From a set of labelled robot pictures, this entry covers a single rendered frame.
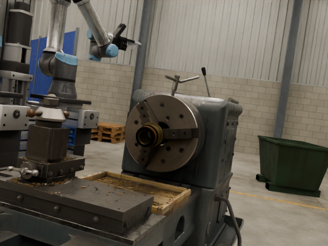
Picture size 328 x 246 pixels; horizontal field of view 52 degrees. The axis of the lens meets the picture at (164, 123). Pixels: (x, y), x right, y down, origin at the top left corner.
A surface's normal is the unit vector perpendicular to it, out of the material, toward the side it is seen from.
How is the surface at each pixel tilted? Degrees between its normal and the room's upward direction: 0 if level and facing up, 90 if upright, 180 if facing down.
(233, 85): 90
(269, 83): 90
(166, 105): 90
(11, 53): 90
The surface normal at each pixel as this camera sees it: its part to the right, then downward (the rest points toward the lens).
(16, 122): 0.92, 0.14
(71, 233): -0.34, -0.03
